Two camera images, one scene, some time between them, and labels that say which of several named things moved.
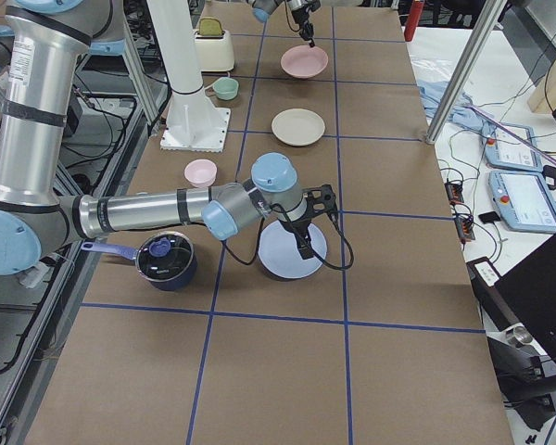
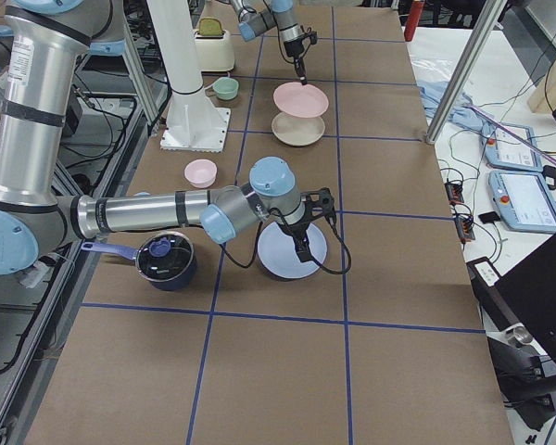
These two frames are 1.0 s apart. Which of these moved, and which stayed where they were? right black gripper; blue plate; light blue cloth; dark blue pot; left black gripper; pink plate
Moved: left black gripper; pink plate
Stayed: right black gripper; blue plate; dark blue pot; light blue cloth
